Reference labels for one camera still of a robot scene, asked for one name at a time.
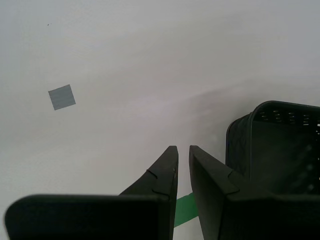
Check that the black perforated plastic basket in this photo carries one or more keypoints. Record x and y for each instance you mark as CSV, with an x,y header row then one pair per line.
x,y
275,155

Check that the grey tape patch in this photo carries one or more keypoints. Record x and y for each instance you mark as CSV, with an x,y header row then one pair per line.
x,y
62,97

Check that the long green tape strip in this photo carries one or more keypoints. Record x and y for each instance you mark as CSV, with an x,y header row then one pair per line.
x,y
185,210

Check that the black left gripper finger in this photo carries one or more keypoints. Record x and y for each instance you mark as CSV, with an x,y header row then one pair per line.
x,y
250,217
100,217

